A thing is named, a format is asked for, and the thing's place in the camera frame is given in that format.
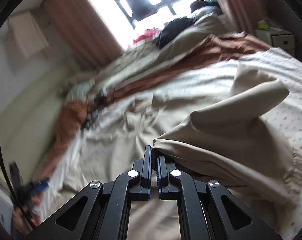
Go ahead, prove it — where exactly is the beige jacket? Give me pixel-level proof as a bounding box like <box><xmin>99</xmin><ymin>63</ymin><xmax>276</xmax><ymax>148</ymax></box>
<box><xmin>40</xmin><ymin>67</ymin><xmax>302</xmax><ymax>240</ymax></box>

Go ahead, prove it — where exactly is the black clothing pile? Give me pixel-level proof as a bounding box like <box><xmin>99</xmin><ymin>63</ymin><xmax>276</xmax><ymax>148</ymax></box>
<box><xmin>155</xmin><ymin>0</ymin><xmax>222</xmax><ymax>49</ymax></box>

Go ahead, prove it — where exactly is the person hand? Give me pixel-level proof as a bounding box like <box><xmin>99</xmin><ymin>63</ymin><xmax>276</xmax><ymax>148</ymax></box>
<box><xmin>11</xmin><ymin>194</ymin><xmax>45</xmax><ymax>233</ymax></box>

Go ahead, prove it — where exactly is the cream padded headboard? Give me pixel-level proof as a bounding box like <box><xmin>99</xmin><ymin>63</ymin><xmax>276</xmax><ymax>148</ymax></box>
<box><xmin>0</xmin><ymin>59</ymin><xmax>79</xmax><ymax>178</ymax></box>

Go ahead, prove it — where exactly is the light green pillow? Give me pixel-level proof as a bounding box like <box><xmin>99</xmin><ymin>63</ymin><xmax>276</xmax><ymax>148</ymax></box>
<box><xmin>65</xmin><ymin>80</ymin><xmax>95</xmax><ymax>104</ymax></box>

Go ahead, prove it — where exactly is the white floral bed sheet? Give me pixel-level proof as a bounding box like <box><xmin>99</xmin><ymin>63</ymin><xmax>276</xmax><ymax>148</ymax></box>
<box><xmin>35</xmin><ymin>47</ymin><xmax>302</xmax><ymax>235</ymax></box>

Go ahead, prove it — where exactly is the beige duvet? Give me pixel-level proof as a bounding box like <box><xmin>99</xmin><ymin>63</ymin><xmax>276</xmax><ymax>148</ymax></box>
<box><xmin>89</xmin><ymin>13</ymin><xmax>236</xmax><ymax>98</ymax></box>

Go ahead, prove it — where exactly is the rust brown blanket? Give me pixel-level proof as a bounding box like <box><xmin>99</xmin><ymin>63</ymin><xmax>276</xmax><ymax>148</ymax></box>
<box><xmin>38</xmin><ymin>33</ymin><xmax>271</xmax><ymax>179</ymax></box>

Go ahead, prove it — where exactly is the pink red garment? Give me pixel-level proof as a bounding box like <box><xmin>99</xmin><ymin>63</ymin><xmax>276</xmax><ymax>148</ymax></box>
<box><xmin>133</xmin><ymin>28</ymin><xmax>160</xmax><ymax>44</ymax></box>

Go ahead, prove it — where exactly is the white bedside cabinet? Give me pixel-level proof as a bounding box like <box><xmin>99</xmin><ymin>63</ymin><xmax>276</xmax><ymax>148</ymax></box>
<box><xmin>255</xmin><ymin>18</ymin><xmax>295</xmax><ymax>56</ymax></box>

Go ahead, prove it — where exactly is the left pink curtain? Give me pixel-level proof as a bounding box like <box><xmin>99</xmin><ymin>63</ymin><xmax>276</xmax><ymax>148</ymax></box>
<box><xmin>42</xmin><ymin>0</ymin><xmax>124</xmax><ymax>68</ymax></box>

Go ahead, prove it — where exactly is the pink curtain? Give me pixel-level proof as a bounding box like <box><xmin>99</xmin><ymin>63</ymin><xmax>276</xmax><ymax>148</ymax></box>
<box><xmin>42</xmin><ymin>0</ymin><xmax>124</xmax><ymax>68</ymax></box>
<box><xmin>217</xmin><ymin>0</ymin><xmax>265</xmax><ymax>34</ymax></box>

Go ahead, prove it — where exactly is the right pink curtain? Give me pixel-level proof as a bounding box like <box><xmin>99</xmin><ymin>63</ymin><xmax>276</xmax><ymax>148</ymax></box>
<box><xmin>217</xmin><ymin>0</ymin><xmax>265</xmax><ymax>34</ymax></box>

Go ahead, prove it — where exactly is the black cable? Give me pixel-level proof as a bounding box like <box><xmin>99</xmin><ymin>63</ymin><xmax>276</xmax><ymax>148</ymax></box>
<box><xmin>0</xmin><ymin>100</ymin><xmax>36</xmax><ymax>230</ymax></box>

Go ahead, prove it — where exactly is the black device with cables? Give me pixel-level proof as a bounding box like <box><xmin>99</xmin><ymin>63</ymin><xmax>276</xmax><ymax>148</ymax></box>
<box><xmin>81</xmin><ymin>92</ymin><xmax>108</xmax><ymax>131</ymax></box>

